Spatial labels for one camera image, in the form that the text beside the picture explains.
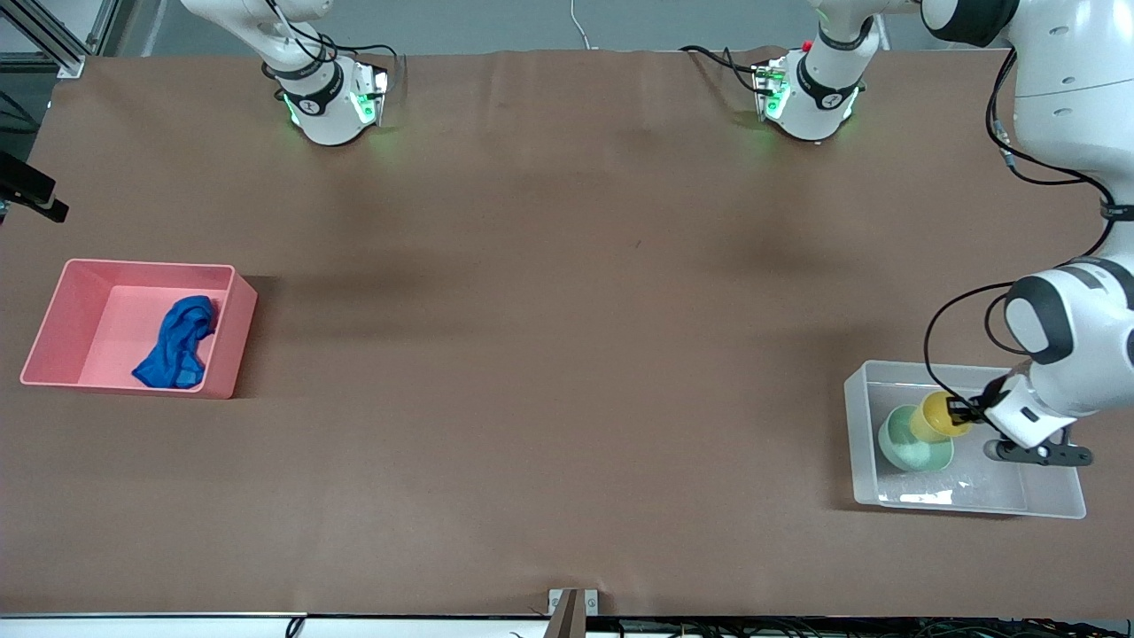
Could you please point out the pink plastic box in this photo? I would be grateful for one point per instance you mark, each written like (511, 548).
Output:
(97, 328)

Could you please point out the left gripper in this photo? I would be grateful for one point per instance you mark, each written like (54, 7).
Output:
(971, 408)

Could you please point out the aluminium frame profile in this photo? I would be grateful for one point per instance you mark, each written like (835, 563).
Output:
(53, 40)

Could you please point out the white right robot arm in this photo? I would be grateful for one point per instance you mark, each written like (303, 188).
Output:
(323, 111)

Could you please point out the mint green bowl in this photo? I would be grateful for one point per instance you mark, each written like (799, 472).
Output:
(908, 443)

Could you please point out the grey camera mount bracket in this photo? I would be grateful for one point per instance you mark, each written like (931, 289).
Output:
(573, 611)

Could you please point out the yellow plastic cup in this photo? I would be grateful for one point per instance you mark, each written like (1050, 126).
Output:
(937, 416)

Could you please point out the blue cloth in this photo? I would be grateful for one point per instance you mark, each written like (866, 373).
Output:
(177, 350)

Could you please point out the clear plastic bin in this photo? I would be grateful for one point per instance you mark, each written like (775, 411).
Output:
(992, 492)

